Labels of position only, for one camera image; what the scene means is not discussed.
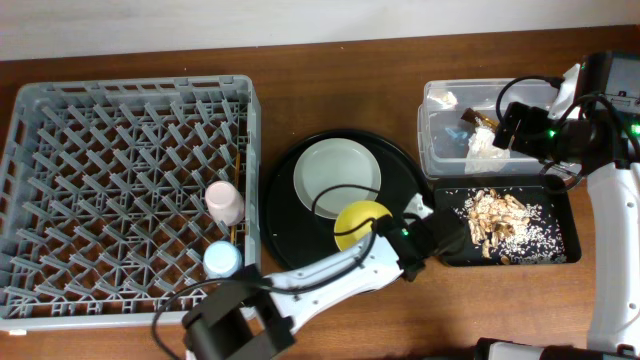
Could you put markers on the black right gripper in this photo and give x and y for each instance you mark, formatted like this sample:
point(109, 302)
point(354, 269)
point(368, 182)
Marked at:
point(513, 126)

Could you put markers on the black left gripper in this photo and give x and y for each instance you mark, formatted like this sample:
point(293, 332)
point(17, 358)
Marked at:
point(445, 230)

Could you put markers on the gold brown snack wrapper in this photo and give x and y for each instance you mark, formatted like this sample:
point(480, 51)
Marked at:
point(479, 120)

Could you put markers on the white tissue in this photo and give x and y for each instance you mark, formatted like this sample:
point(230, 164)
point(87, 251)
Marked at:
point(482, 155)

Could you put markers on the food scraps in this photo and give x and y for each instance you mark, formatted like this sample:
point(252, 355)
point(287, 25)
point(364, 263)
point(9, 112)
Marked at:
point(507, 229)

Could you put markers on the yellow bowl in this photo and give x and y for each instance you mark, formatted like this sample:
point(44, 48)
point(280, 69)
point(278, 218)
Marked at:
point(352, 225)

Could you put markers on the pale grey plate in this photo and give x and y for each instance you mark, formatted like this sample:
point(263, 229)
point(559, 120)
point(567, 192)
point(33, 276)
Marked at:
point(331, 162)

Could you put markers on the wooden chopstick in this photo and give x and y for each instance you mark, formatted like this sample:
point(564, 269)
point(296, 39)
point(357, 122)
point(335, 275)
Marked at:
point(233, 236)

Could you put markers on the pink cup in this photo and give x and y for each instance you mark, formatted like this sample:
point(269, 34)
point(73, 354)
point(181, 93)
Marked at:
point(225, 203)

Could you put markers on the blue cup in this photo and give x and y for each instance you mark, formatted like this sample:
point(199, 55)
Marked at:
point(221, 259)

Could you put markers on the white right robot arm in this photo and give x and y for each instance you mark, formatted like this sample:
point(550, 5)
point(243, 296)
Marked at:
point(594, 123)

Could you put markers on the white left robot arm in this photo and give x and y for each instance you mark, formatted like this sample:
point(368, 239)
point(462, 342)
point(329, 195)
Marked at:
point(251, 316)

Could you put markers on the grey dishwasher rack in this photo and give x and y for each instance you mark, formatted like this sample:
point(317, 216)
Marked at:
point(103, 212)

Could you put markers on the black rectangular tray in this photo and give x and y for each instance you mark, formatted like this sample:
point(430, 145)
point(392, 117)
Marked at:
point(534, 191)

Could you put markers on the clear plastic bin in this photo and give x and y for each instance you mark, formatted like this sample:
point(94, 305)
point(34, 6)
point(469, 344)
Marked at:
point(443, 136)

